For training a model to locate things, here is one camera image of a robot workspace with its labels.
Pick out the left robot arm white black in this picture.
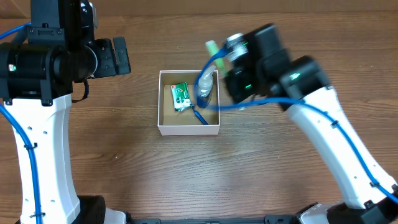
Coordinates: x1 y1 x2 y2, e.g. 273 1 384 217
1 0 131 224

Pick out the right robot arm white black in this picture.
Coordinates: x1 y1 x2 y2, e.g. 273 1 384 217
224 24 397 223

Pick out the pink open cardboard box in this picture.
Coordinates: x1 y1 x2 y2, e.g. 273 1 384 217
157 70 221 136

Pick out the clear pump dispenser bottle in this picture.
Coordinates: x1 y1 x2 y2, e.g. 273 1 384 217
195 65 216 108

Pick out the green soap bar package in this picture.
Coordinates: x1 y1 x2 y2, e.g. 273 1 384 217
170 82 192 111

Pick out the green toothbrush with cap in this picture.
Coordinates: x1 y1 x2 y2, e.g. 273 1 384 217
205 39 228 78

